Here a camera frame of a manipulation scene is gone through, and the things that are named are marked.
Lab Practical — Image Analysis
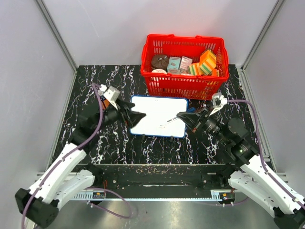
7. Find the orange blue pump bottle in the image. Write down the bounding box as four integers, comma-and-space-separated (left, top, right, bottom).
98, 90, 110, 110

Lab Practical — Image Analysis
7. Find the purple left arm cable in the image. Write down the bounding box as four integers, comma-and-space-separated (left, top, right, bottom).
20, 83, 134, 229

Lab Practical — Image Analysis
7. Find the red plastic shopping basket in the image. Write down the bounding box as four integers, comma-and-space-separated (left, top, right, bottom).
141, 34, 229, 100

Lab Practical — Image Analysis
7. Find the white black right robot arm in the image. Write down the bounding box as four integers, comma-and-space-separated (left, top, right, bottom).
177, 108, 305, 229

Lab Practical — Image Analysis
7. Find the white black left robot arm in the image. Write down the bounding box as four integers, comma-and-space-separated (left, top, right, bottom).
15, 99, 146, 229

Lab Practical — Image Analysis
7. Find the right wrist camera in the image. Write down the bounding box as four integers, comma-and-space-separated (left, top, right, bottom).
210, 92, 227, 115

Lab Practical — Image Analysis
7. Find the pink small box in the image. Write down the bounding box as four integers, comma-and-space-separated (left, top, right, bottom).
179, 56, 193, 73

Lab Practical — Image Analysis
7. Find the blue framed whiteboard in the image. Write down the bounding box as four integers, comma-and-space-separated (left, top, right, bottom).
130, 95, 188, 138

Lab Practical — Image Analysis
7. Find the white marker with blue cap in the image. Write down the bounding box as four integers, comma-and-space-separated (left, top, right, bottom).
160, 107, 196, 127

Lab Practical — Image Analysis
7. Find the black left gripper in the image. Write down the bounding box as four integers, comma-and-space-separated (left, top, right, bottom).
94, 98, 147, 132

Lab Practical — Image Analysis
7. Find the green yellow sponge pack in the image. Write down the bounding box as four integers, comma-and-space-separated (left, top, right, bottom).
188, 62, 203, 76

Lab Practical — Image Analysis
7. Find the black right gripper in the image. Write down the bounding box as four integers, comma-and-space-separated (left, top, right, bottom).
177, 104, 231, 146

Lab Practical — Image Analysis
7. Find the brown round package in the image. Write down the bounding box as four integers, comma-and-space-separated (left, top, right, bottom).
151, 54, 169, 70

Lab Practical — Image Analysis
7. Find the teal small box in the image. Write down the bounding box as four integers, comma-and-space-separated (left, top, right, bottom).
167, 56, 181, 71

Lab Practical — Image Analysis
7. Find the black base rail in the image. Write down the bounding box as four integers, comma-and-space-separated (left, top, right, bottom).
59, 163, 246, 201

